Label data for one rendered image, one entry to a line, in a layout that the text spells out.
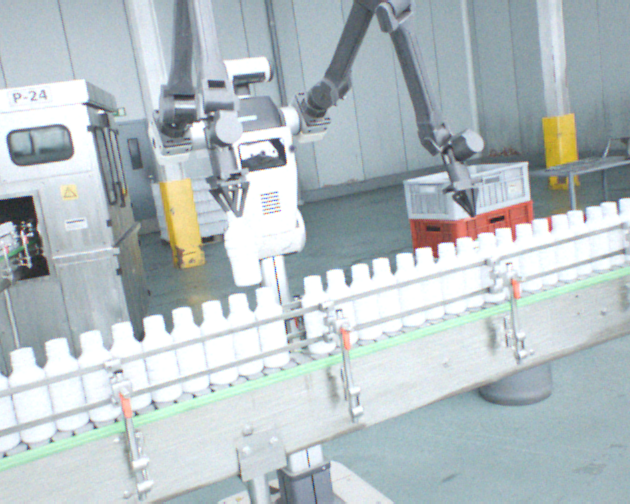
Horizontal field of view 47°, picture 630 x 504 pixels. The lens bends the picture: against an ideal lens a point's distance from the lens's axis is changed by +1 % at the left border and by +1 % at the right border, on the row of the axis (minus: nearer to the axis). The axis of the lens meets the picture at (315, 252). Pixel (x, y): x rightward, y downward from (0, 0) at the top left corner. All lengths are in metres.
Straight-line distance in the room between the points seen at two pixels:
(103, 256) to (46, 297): 0.46
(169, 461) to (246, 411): 0.17
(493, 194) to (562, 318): 2.25
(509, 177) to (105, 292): 2.76
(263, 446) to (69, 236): 3.74
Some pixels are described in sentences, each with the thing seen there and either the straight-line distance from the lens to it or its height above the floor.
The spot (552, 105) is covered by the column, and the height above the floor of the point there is 1.27.
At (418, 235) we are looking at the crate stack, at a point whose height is 0.79.
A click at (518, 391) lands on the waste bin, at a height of 0.08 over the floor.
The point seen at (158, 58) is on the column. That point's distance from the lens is 9.39.
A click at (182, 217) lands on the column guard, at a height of 0.63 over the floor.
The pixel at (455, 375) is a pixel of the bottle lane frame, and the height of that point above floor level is 0.87.
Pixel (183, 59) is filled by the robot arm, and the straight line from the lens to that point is 1.93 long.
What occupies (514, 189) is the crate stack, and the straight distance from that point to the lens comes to 4.23.
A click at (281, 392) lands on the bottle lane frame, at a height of 0.96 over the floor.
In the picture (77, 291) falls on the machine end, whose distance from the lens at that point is 5.17.
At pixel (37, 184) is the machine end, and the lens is 5.14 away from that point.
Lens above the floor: 1.48
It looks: 10 degrees down
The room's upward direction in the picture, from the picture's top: 9 degrees counter-clockwise
